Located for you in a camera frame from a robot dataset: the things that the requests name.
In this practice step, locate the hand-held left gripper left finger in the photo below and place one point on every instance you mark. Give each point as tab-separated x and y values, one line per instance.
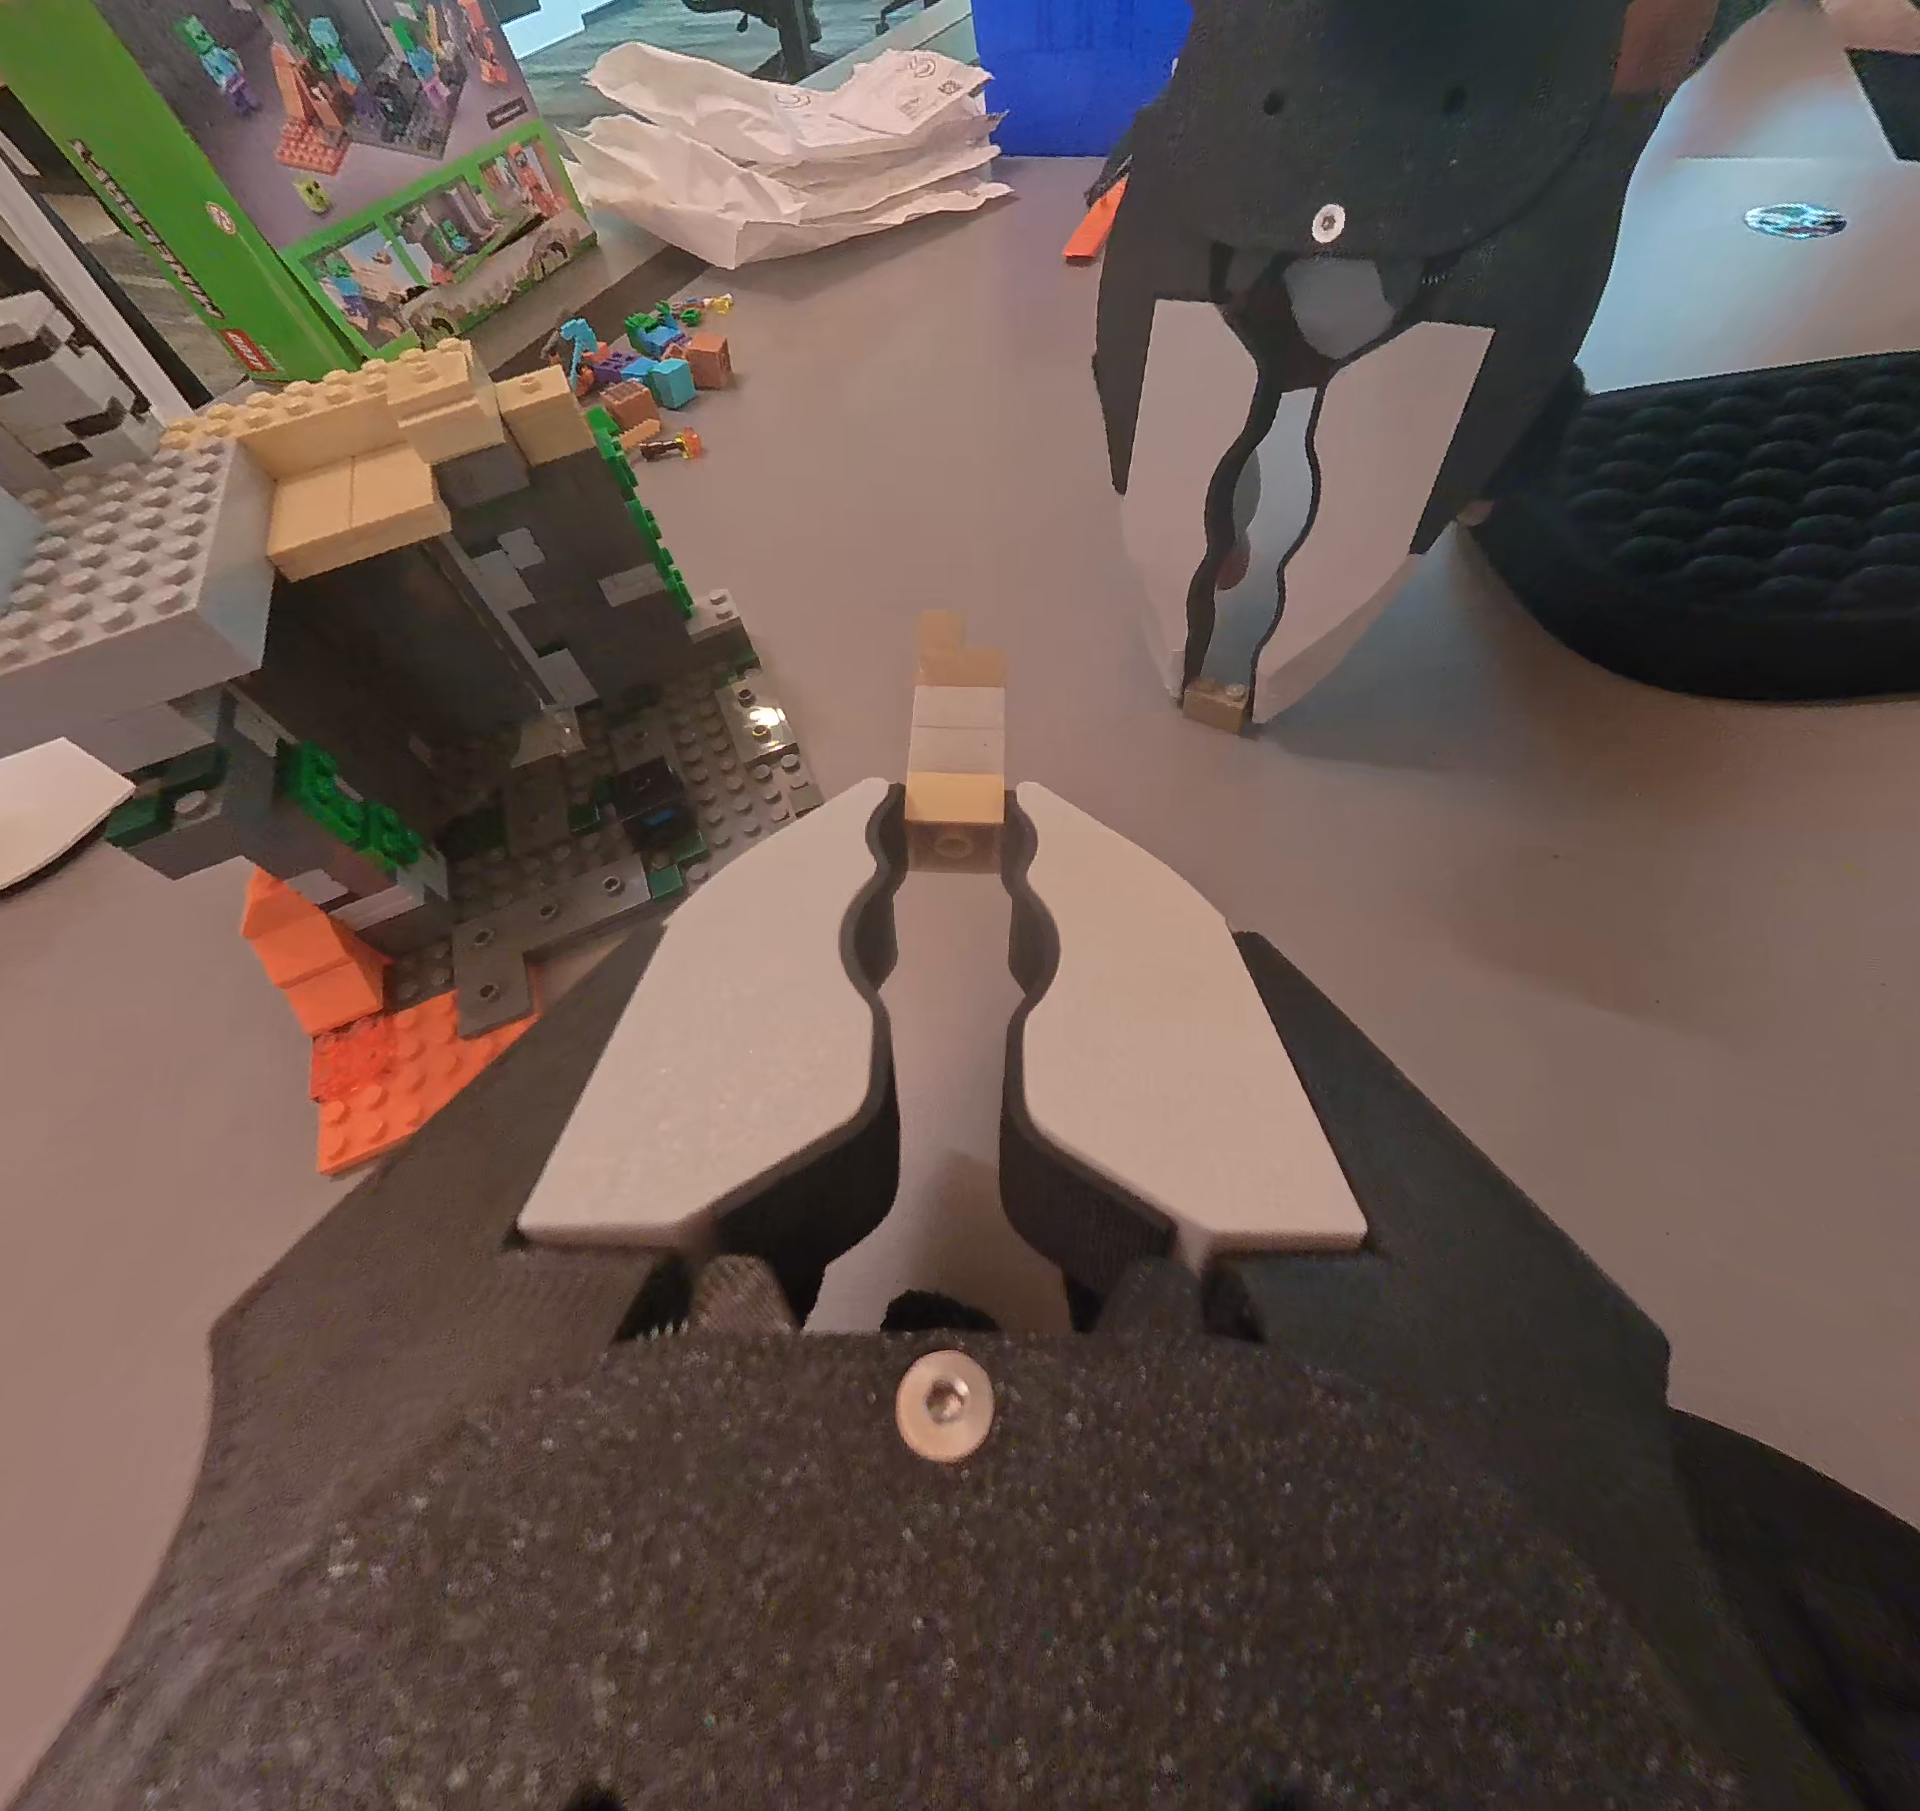
705	1077

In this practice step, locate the person's right hand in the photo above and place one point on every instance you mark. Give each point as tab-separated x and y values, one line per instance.
1665	27

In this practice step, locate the small tan brick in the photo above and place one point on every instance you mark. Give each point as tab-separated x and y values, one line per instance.
1218	707

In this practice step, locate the tan and grey brick column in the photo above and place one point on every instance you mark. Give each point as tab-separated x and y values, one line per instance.
957	793

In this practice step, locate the toy brick building model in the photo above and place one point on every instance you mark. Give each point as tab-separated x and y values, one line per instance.
374	673

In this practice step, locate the pile of loose coloured bricks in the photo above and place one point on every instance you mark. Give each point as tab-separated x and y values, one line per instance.
660	379

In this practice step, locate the silver closed laptop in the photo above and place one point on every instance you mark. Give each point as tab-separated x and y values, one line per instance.
1724	251

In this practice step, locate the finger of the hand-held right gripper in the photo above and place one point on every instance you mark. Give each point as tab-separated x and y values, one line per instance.
1179	461
1381	491

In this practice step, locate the grey desk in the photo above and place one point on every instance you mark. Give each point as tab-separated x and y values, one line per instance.
1350	943

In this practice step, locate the black mesh wrist cushion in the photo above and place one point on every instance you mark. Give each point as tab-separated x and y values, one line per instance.
1724	537

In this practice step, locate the white rounded board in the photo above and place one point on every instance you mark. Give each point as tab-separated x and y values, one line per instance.
53	815

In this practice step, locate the orange brick separator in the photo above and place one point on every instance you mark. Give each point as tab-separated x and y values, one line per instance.
1093	225

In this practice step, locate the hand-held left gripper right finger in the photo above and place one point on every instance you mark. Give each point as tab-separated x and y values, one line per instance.
1185	1077

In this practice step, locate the pile of white paper bags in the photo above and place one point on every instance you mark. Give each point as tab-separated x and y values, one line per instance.
781	161

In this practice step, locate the blue plastic bin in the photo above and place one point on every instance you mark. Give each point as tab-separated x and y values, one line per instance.
1073	27

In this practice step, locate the toy set cardboard box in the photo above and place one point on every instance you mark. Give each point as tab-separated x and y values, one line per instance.
344	87

